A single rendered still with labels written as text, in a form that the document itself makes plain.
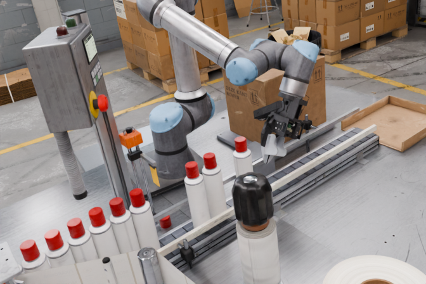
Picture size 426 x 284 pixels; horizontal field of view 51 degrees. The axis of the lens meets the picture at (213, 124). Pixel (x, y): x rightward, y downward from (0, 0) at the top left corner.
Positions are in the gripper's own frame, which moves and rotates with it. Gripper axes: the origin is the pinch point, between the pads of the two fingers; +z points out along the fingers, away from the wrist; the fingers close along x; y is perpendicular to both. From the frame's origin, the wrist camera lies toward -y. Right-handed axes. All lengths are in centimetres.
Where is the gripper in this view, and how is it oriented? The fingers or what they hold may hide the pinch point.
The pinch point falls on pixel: (265, 158)
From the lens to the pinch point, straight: 133.0
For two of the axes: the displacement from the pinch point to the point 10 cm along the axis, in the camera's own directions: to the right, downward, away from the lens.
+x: 7.6, 1.3, 6.4
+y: 5.9, 2.8, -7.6
